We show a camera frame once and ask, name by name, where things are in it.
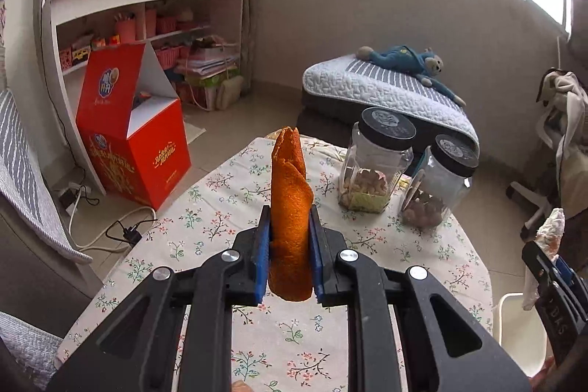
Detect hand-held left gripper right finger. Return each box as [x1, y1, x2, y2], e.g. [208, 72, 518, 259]
[311, 206, 534, 392]

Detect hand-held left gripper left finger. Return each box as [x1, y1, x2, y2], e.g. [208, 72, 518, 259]
[46, 205, 272, 392]

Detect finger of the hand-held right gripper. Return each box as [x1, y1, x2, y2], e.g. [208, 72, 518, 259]
[553, 256, 576, 287]
[522, 241, 576, 368]

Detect white printed tissue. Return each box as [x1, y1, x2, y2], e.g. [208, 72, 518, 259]
[522, 208, 566, 311]

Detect orange sock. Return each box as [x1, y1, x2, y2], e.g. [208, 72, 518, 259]
[269, 126, 316, 302]

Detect white bin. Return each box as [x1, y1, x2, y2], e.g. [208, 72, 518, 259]
[497, 292, 553, 378]

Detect office chair base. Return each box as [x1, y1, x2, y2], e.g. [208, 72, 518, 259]
[505, 180, 557, 242]

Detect clear jar with green contents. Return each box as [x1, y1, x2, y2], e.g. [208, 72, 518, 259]
[338, 108, 417, 215]

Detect clear jar with brown balls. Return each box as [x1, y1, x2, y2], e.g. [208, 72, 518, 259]
[399, 134, 479, 229]

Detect clothes on office chair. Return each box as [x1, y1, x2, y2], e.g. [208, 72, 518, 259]
[535, 68, 588, 219]

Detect cream bag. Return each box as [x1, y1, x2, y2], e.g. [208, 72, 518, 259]
[217, 75, 245, 111]

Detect grey quilted mattress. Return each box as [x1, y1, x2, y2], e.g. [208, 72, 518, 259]
[296, 53, 481, 159]

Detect red cardboard box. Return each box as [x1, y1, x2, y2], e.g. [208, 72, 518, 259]
[75, 43, 193, 212]

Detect white power strip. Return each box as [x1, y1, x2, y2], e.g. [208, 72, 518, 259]
[58, 184, 93, 210]

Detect stack of papers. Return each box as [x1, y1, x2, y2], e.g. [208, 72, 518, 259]
[176, 35, 243, 88]

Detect blue monkey plush toy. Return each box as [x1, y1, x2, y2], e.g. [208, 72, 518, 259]
[356, 46, 467, 107]

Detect pink basket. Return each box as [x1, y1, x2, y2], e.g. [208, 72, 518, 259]
[153, 47, 183, 70]

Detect grey striped cushion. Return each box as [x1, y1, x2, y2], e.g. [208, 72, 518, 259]
[0, 88, 93, 266]

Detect grey quilted blanket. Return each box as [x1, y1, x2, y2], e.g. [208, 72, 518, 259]
[0, 310, 64, 377]

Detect black cable with adapter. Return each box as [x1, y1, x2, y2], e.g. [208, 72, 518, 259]
[105, 208, 157, 245]

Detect white cable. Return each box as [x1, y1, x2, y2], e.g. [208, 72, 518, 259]
[67, 185, 158, 253]

